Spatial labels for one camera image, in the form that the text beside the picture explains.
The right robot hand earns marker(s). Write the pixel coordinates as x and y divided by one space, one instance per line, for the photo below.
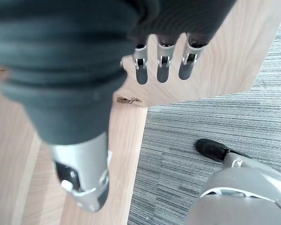
61 58

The metal cabinet hinge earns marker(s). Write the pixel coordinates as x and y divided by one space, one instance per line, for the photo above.
127 100

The light wooden office cabinet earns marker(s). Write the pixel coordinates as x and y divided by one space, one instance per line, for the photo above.
124 145

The light wooden cabinet door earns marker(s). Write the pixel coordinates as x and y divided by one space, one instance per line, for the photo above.
229 65

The dark robot foot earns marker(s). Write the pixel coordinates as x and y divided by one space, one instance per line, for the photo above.
209 148

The silver robot leg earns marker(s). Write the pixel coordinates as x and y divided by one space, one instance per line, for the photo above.
238 197

